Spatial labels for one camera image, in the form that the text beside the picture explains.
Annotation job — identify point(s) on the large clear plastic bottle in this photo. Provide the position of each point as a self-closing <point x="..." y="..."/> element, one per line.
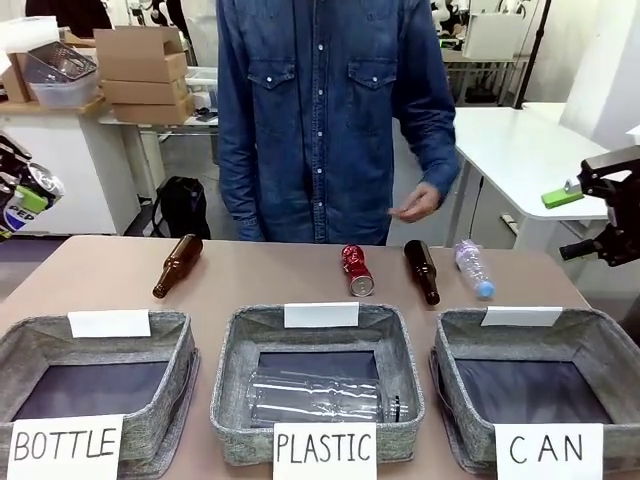
<point x="320" y="400"/>

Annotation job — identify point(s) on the grey basket labelled bottle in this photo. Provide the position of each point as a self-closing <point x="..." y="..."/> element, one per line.
<point x="150" y="425"/>

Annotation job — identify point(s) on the white desk with legs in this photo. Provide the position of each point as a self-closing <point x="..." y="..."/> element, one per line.
<point x="150" y="122"/>

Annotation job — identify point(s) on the paper label reading can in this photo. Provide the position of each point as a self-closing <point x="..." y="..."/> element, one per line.
<point x="547" y="450"/>

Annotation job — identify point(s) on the small open cardboard box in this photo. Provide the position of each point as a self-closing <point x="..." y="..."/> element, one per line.
<point x="15" y="80"/>

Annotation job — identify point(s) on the light brown glass bottle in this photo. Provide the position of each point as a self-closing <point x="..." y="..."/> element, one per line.
<point x="178" y="265"/>

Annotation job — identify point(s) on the black stand pole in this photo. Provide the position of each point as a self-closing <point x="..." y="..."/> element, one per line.
<point x="539" y="50"/>

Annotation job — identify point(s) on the clear plastic storage tub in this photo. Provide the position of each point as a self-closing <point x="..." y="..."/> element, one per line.
<point x="62" y="75"/>

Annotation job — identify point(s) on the large cardboard box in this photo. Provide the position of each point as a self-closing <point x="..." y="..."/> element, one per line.
<point x="137" y="55"/>

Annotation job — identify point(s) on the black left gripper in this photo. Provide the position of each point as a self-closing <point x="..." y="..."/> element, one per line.
<point x="14" y="160"/>

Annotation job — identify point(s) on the paper label reading bottle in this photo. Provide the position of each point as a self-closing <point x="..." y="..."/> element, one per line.
<point x="65" y="445"/>

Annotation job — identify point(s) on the blank white card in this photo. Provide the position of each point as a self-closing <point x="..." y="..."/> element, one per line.
<point x="109" y="323"/>
<point x="322" y="315"/>
<point x="522" y="316"/>

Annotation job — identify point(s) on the white box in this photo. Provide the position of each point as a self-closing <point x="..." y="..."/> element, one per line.
<point x="492" y="35"/>

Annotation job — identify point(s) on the crushed blue Pepsi can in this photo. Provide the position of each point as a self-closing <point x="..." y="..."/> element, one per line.
<point x="46" y="184"/>

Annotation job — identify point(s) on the white table with cabinet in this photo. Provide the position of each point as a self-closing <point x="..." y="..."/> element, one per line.
<point x="75" y="170"/>

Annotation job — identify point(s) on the black backpack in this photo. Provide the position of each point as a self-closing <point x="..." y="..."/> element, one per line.
<point x="182" y="207"/>

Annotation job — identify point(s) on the grey basket labelled plastic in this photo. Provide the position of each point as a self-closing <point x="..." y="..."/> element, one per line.
<point x="240" y="350"/>

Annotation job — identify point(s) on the person's left forearm denim sleeve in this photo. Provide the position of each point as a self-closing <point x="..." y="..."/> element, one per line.
<point x="439" y="150"/>

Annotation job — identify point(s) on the dark brown glass bottle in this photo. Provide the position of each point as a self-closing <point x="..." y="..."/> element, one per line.
<point x="423" y="270"/>

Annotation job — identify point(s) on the large white table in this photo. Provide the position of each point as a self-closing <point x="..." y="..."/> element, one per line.
<point x="520" y="155"/>

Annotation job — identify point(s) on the crushed clear bottle blue cap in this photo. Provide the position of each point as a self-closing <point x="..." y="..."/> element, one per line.
<point x="472" y="267"/>

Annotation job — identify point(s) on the grey basket labelled can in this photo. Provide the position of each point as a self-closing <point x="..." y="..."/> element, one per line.
<point x="615" y="370"/>

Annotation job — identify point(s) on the person's torso denim shirt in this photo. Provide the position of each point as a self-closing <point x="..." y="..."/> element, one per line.
<point x="320" y="125"/>

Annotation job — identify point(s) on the crushed red soda can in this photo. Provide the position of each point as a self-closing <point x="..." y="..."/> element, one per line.
<point x="358" y="270"/>

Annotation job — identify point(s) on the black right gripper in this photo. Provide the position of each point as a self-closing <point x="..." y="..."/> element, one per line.
<point x="622" y="200"/>

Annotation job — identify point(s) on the flat cardboard box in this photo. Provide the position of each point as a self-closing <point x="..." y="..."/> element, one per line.
<point x="145" y="90"/>
<point x="152" y="111"/>

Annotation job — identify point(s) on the person's right forearm denim sleeve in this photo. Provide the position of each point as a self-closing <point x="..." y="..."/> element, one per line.
<point x="235" y="190"/>

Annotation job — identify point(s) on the paper label reading plastic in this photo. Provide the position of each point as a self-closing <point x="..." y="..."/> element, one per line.
<point x="325" y="450"/>

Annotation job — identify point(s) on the person's left hand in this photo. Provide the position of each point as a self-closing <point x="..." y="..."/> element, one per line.
<point x="420" y="205"/>

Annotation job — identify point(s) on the white foam block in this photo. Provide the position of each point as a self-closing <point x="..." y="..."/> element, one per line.
<point x="27" y="32"/>

